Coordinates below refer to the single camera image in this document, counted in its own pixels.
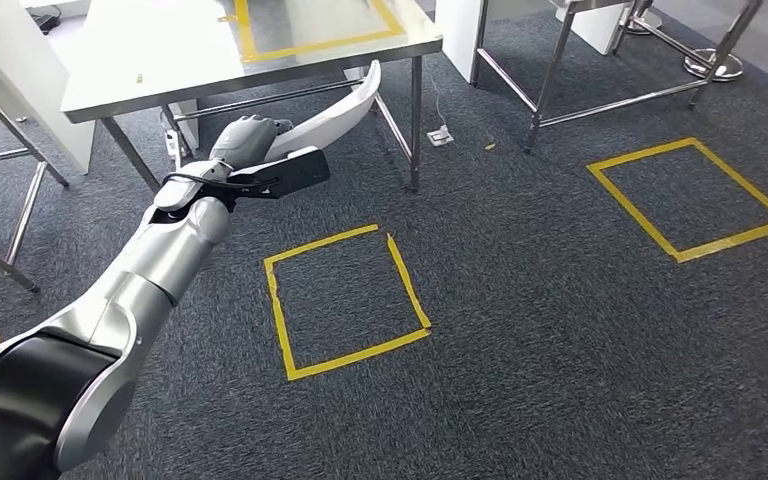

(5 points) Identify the steel frame table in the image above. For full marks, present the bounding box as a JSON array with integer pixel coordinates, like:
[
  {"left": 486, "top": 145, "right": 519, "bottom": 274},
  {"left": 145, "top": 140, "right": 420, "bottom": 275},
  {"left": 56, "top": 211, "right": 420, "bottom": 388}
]
[
  {"left": 0, "top": 66, "right": 71, "bottom": 294},
  {"left": 470, "top": 0, "right": 766, "bottom": 155}
]

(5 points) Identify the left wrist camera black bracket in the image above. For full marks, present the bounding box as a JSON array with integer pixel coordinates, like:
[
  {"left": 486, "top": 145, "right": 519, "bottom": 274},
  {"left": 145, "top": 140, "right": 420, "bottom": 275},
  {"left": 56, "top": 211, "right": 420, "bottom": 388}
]
[{"left": 228, "top": 146, "right": 331, "bottom": 200}]

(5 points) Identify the yellow floor tape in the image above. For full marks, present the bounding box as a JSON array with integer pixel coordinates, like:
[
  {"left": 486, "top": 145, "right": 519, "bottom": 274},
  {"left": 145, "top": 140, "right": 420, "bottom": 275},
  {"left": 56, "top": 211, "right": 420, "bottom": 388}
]
[
  {"left": 585, "top": 137, "right": 768, "bottom": 264},
  {"left": 263, "top": 223, "right": 433, "bottom": 383}
]

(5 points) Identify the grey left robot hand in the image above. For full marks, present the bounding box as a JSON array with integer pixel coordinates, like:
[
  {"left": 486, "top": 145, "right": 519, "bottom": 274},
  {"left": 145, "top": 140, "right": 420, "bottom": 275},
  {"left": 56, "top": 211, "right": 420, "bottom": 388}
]
[{"left": 210, "top": 114, "right": 294, "bottom": 168}]

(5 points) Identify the black cable and adapter pile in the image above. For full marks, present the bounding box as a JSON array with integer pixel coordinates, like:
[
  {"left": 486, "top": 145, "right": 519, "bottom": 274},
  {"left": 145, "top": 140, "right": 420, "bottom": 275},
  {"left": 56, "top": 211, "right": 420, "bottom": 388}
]
[{"left": 29, "top": 6, "right": 61, "bottom": 31}]

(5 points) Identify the steel workbench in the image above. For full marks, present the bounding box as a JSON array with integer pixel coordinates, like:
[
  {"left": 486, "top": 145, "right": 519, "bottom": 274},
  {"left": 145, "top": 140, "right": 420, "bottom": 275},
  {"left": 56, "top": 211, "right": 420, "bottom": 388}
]
[{"left": 59, "top": 0, "right": 445, "bottom": 195}]

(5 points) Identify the white floor socket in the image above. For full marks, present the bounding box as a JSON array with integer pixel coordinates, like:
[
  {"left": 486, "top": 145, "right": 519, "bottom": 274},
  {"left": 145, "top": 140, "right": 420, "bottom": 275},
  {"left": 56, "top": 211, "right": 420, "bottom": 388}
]
[{"left": 426, "top": 123, "right": 456, "bottom": 148}]

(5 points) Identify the chrome round stanchion base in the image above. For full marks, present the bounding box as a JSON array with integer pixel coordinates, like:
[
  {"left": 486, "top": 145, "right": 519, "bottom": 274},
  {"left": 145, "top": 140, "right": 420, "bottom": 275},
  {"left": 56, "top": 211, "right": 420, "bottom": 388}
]
[
  {"left": 683, "top": 47, "right": 744, "bottom": 83},
  {"left": 622, "top": 0, "right": 664, "bottom": 36}
]

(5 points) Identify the plain white plastic part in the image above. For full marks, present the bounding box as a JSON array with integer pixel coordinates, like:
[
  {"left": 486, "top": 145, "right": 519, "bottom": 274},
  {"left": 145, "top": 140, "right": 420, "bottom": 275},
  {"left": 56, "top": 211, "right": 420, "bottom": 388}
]
[{"left": 264, "top": 59, "right": 383, "bottom": 162}]

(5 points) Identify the yellow rectangular tape frame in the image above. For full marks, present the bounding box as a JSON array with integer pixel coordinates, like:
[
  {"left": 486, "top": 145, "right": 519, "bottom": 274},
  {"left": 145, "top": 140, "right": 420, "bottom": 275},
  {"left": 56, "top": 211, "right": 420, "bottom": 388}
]
[{"left": 231, "top": 0, "right": 405, "bottom": 64}]

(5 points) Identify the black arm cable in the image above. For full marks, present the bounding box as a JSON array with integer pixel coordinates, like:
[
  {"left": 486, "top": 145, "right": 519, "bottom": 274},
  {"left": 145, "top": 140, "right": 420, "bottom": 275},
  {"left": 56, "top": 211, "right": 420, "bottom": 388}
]
[{"left": 161, "top": 172, "right": 279, "bottom": 197}]

